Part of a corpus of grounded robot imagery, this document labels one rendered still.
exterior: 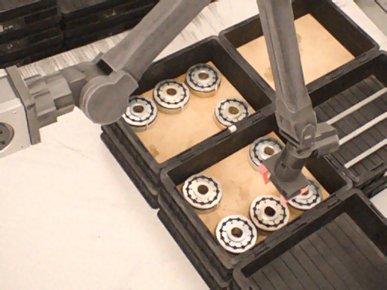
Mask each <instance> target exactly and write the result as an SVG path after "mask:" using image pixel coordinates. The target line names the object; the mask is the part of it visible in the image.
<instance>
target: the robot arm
mask: <svg viewBox="0 0 387 290"><path fill-rule="evenodd" d="M211 1H212V0H161V1H160V2H159V3H158V4H157V5H156V6H155V7H154V8H153V10H152V11H151V12H150V13H149V14H147V15H146V16H145V17H144V18H143V20H142V21H141V22H140V23H139V24H138V25H137V26H136V27H135V28H134V29H133V30H132V31H131V32H130V33H129V34H128V35H127V36H126V37H125V38H124V39H123V40H122V41H121V42H119V43H118V44H116V45H115V46H114V47H112V48H110V49H109V50H108V51H107V52H106V53H103V51H100V53H99V54H98V55H97V56H96V57H95V58H94V59H93V60H86V61H82V62H80V63H77V64H75V65H74V64H73V65H71V66H67V67H66V68H63V69H60V70H58V71H57V72H53V73H50V74H47V75H45V76H42V75H39V74H38V75H37V74H35V75H33V76H29V77H26V78H24V79H23V78H22V76H21V74H20V72H19V70H18V68H17V66H16V65H13V66H9V67H8V68H6V69H5V70H6V71H7V72H8V75H9V76H10V77H11V80H13V83H14V85H15V87H16V89H17V91H18V93H19V95H20V98H21V99H22V101H23V104H24V106H25V107H26V115H27V120H28V126H29V133H30V139H31V145H32V146H33V145H36V144H38V143H41V142H42V140H41V134H40V128H44V127H46V126H49V125H53V124H55V122H58V120H57V117H59V116H62V115H66V114H68V113H71V112H73V109H74V107H75V106H76V107H77V108H80V110H81V111H82V112H83V113H84V114H85V116H86V117H87V118H88V119H90V120H91V121H92V122H93V123H97V124H98V125H109V124H110V123H112V122H115V121H116V120H117V119H120V118H121V117H122V116H123V115H124V113H125V111H126V109H127V107H128V97H129V96H130V94H131V93H132V92H133V91H135V90H136V89H137V88H138V80H139V79H140V78H141V77H142V74H143V73H144V71H145V70H146V69H147V68H148V67H149V65H151V64H152V62H153V61H154V60H155V59H156V58H157V57H158V56H159V55H160V54H161V53H162V51H164V50H165V49H166V47H167V46H168V45H169V44H170V43H171V42H172V41H173V40H174V39H175V38H176V36H178V35H179V34H180V33H181V32H182V31H183V30H184V29H185V28H186V27H187V26H188V25H189V24H190V22H192V20H193V19H194V18H195V17H196V16H197V15H198V14H199V13H200V12H201V11H202V10H203V9H204V7H206V6H207V5H208V4H209V3H210V2H211ZM256 3H257V6H258V10H259V16H260V20H261V25H262V31H264V35H265V43H266V46H267V50H268V58H269V61H270V65H271V72H272V76H273V80H274V88H275V94H276V101H275V103H276V107H277V110H276V111H275V116H276V119H277V125H279V127H280V133H281V134H282V135H283V136H284V137H285V138H286V139H287V140H288V141H287V143H286V146H285V147H284V149H283V150H281V151H280V152H278V153H277V154H275V155H273V156H271V157H269V158H267V159H265V160H264V161H263V162H262V164H261V165H260V166H259V171H260V173H261V176H262V179H264V182H265V185H266V184H269V183H270V182H271V183H272V184H273V185H274V187H275V188H276V189H277V190H278V191H279V192H280V194H281V197H280V204H281V205H282V204H284V203H286V202H288V201H290V200H292V199H294V198H296V197H297V196H300V194H301V193H303V192H306V191H307V190H308V188H307V187H308V185H309V184H310V182H309V179H307V177H305V176H304V174H303V173H302V172H301V170H302V169H303V166H304V164H305V163H306V162H307V161H308V159H309V157H311V158H312V159H318V158H320V157H323V156H326V155H328V154H331V153H332V152H335V151H337V150H338V148H339V137H338V135H337V130H336V129H335V128H333V127H331V126H330V125H328V123H326V122H322V123H318V124H317V120H316V115H315V112H314V111H313V109H312V104H311V99H310V97H309V96H308V90H307V87H305V80H304V75H303V70H302V62H301V57H300V53H299V44H298V39H297V34H296V26H295V21H294V16H293V8H291V1H290V0H256ZM268 172H270V173H271V174H270V176H269V178H268V175H267V173H268Z"/></svg>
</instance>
